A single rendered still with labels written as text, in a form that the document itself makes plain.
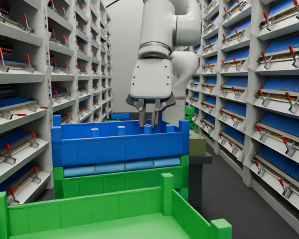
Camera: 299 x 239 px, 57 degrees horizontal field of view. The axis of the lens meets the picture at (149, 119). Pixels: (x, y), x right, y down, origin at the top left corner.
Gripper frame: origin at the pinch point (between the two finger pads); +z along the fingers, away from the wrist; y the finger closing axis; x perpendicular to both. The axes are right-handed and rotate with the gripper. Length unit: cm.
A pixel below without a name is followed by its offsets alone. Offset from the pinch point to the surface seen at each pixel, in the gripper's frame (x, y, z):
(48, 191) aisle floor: -91, 75, 19
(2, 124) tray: -29, 64, -5
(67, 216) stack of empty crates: 14.9, 9.3, 21.6
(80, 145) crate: 9.5, 11.5, 8.4
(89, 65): -184, 109, -110
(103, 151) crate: 6.8, 7.5, 8.9
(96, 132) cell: 6.7, 9.7, 4.9
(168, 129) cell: -0.6, -4.8, 1.7
